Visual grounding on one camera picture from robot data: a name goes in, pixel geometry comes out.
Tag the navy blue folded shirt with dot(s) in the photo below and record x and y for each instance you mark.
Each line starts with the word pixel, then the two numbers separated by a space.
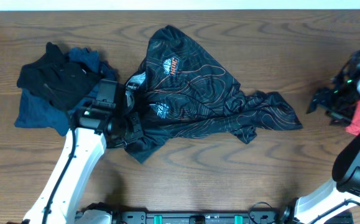
pixel 35 112

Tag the black folded polo shirt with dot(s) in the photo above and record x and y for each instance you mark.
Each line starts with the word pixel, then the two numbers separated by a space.
pixel 57 80

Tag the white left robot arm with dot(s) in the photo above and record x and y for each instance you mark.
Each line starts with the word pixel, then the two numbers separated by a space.
pixel 84 145

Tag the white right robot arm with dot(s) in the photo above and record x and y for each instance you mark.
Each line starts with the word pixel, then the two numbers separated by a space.
pixel 328 203

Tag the black shirt orange contour lines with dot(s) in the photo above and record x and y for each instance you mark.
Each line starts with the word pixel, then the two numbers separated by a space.
pixel 181 91

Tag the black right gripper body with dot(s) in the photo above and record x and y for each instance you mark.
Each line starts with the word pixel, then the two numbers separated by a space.
pixel 339 105

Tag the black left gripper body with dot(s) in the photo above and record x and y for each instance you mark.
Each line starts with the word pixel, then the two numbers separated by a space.
pixel 132 130

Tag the red cloth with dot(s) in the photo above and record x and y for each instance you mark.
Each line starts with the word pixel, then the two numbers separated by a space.
pixel 354 127

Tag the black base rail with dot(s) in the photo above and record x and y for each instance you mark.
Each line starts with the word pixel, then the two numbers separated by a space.
pixel 182 217

